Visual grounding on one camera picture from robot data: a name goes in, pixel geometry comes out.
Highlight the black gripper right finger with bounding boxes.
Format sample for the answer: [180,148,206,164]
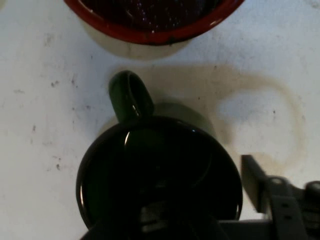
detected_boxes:
[240,154,320,233]

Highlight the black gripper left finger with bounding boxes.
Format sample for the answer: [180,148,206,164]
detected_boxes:
[138,198,181,230]

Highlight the green mug white lettering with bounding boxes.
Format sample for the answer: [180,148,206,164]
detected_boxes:
[75,70,244,240]

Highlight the red mug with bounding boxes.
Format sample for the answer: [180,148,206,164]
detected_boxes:
[63,0,247,46]

